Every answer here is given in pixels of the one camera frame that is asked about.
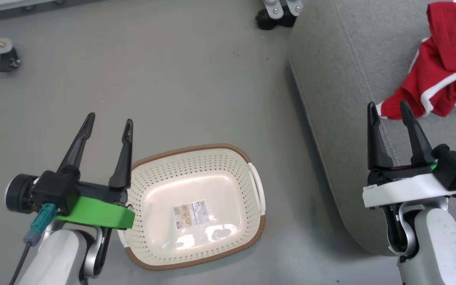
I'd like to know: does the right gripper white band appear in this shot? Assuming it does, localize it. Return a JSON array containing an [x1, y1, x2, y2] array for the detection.
[[362, 100, 451, 209]]

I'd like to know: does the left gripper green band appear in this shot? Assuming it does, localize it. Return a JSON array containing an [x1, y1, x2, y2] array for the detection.
[[55, 112, 136, 230]]

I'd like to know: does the red white-trimmed jersey garment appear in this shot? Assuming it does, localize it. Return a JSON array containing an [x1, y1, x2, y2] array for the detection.
[[376, 37, 456, 120]]

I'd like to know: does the cream perforated laundry basket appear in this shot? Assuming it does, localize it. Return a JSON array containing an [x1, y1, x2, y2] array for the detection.
[[117, 143, 267, 272]]

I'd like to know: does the paper label sticker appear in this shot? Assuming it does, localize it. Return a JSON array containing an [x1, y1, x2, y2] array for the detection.
[[172, 199, 210, 229]]

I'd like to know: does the black caster wheel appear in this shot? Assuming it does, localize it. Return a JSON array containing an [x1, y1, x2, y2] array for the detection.
[[255, 7, 298, 31], [0, 47, 22, 73]]

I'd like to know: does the short grey partition leg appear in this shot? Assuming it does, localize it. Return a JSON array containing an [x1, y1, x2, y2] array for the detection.
[[285, 0, 304, 17], [262, 0, 289, 19]]

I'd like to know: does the left teal connector black cable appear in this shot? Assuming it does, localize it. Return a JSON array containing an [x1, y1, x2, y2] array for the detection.
[[9, 203, 58, 285]]

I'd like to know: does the grey partition bottom rail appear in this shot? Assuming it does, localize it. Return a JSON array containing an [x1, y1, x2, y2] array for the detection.
[[0, 0, 72, 17]]

